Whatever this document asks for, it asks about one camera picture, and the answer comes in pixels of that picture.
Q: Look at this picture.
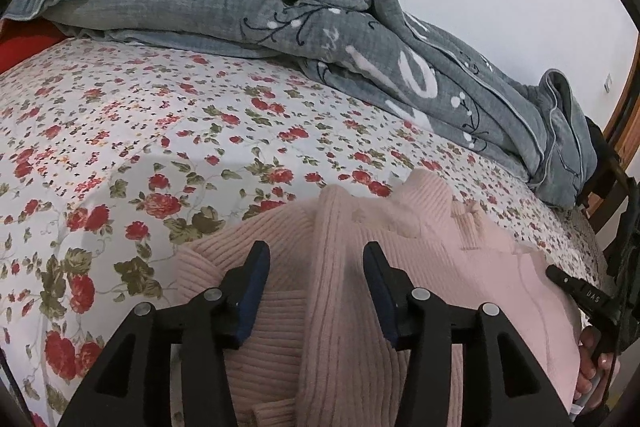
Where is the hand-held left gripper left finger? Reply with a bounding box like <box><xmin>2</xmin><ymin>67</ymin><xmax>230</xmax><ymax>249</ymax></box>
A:
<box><xmin>59</xmin><ymin>240</ymin><xmax>272</xmax><ymax>427</ymax></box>

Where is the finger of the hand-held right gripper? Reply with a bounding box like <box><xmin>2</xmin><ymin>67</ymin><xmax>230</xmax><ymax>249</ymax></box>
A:
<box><xmin>545</xmin><ymin>265</ymin><xmax>583</xmax><ymax>298</ymax></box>

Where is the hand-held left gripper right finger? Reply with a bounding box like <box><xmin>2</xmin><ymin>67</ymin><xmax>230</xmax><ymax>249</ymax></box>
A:
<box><xmin>362</xmin><ymin>241</ymin><xmax>573</xmax><ymax>427</ymax></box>

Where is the pink knit sweater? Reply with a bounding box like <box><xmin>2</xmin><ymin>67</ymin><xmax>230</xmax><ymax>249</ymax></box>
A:
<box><xmin>172</xmin><ymin>170</ymin><xmax>583</xmax><ymax>427</ymax></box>

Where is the person's right hand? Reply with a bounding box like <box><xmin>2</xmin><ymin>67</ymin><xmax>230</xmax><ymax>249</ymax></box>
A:
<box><xmin>575</xmin><ymin>327</ymin><xmax>620</xmax><ymax>412</ymax></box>

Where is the black jacket on chair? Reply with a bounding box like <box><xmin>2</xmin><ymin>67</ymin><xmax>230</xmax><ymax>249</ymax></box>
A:
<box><xmin>577</xmin><ymin>122</ymin><xmax>632</xmax><ymax>253</ymax></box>

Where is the black cloth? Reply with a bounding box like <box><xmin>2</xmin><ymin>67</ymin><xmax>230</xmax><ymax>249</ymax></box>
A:
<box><xmin>584</xmin><ymin>117</ymin><xmax>608</xmax><ymax>158</ymax></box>

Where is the wooden door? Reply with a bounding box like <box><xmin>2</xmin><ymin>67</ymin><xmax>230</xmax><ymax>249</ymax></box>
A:
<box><xmin>602</xmin><ymin>67</ymin><xmax>640</xmax><ymax>168</ymax></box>

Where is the floral bed sheet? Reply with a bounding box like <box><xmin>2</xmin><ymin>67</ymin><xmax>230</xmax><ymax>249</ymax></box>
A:
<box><xmin>0</xmin><ymin>34</ymin><xmax>601</xmax><ymax>427</ymax></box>

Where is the red pillow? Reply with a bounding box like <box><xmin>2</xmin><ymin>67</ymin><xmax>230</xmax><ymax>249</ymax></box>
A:
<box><xmin>0</xmin><ymin>19</ymin><xmax>66</xmax><ymax>72</ymax></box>

